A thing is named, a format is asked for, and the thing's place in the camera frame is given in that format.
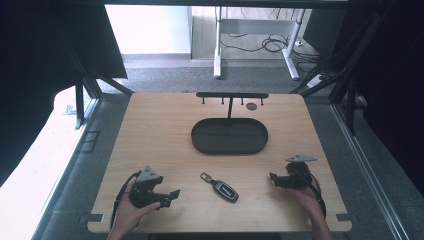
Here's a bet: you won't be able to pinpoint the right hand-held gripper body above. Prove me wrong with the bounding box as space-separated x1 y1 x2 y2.
280 153 319 191

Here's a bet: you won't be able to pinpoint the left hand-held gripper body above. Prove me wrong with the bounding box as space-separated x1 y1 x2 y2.
128 165 165 210

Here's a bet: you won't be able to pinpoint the person's right hand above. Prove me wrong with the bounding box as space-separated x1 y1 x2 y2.
285 176 324 224

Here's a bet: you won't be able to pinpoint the person's left hand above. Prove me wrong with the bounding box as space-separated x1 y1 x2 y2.
112 179 162 235

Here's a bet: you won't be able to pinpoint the black car key fob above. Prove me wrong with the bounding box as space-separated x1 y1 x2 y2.
199 171 240 204

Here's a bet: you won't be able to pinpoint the black key rack with tray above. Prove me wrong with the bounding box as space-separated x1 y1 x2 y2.
190 91 270 156

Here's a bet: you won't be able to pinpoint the white power strip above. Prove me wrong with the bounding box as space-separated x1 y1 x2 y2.
306 73 326 89

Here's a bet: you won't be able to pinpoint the white side surface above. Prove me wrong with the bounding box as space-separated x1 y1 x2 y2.
0 85 102 240

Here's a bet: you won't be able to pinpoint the black curtain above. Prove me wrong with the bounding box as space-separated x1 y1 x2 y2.
333 0 424 198
0 0 128 188

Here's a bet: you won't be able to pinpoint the white cabinet panel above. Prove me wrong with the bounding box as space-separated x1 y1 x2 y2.
104 4 193 56

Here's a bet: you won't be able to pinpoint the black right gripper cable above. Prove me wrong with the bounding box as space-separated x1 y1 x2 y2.
298 169 328 219

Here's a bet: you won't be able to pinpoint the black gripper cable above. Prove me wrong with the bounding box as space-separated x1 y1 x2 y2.
298 169 328 219
109 170 143 232

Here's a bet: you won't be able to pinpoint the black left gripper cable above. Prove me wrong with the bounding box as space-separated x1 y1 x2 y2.
109 170 143 232

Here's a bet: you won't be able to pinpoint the aluminium rail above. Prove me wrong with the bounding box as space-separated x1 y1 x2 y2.
331 102 412 240

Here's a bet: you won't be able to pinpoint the black metal frame strut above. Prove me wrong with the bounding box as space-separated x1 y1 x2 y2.
74 49 135 130
289 0 398 136

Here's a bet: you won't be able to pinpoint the black floor cables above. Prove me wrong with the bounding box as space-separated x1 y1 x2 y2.
221 31 322 73

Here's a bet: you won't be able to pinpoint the white desk frame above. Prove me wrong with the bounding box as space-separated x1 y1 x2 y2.
213 5 306 81

